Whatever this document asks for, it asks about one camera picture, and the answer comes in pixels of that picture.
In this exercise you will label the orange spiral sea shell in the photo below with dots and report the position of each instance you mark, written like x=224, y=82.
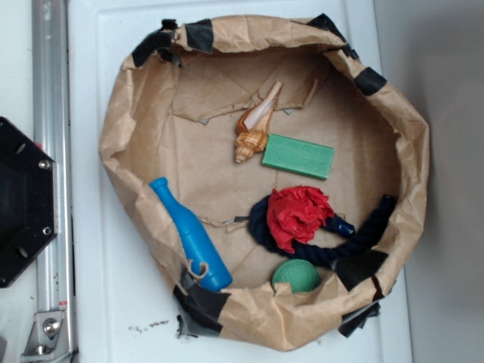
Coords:
x=252, y=127

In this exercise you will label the brown paper bag bin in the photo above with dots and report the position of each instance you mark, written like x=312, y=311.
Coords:
x=173, y=113

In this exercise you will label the red crumpled paper ball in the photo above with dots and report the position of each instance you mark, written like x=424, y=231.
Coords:
x=295, y=214

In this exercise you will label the green rectangular block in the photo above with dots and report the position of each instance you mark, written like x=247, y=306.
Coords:
x=297, y=156

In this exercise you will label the blue plastic bottle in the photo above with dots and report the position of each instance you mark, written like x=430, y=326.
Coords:
x=204, y=260

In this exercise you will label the green rubber ball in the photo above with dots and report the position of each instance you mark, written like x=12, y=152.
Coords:
x=301, y=275

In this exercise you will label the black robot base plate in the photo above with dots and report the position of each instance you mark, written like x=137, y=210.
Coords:
x=27, y=202

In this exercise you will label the aluminium extrusion rail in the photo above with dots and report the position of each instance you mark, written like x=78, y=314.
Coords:
x=54, y=265

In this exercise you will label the metal corner bracket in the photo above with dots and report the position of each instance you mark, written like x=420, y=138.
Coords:
x=48, y=339

